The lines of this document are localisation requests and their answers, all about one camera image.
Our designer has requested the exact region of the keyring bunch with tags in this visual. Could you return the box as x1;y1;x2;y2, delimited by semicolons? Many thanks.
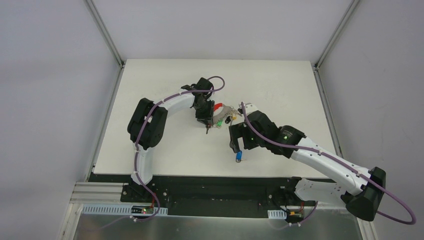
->
206;102;242;134

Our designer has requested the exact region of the blue tag key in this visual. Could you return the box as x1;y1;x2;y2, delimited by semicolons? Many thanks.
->
235;150;246;163

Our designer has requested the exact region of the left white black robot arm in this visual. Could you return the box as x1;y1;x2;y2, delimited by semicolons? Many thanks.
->
127;76;225;203

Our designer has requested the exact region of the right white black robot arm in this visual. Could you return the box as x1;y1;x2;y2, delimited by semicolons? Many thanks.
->
229;110;387;222

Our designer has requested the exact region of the white slotted cable duct right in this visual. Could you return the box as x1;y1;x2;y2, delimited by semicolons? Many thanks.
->
267;209;287;220

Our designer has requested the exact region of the white slotted cable duct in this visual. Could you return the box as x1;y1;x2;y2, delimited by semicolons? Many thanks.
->
267;209;287;220
81;204;168;217

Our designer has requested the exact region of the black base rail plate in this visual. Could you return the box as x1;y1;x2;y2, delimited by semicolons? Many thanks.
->
86;172;335;219

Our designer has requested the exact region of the white slotted cable duct left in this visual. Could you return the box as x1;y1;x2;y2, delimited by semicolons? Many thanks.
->
81;204;168;217

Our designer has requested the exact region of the aluminium frame post left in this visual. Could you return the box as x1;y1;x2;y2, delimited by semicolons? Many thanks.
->
84;0;125;69

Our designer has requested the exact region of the aluminium frame post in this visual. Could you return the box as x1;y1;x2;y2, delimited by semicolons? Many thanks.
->
84;0;125;69
314;0;361;71

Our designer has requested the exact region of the aluminium frame post right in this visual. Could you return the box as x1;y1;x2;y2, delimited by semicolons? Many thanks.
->
314;0;361;71

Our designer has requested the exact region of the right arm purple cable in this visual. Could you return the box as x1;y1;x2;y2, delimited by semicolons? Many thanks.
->
239;101;417;226

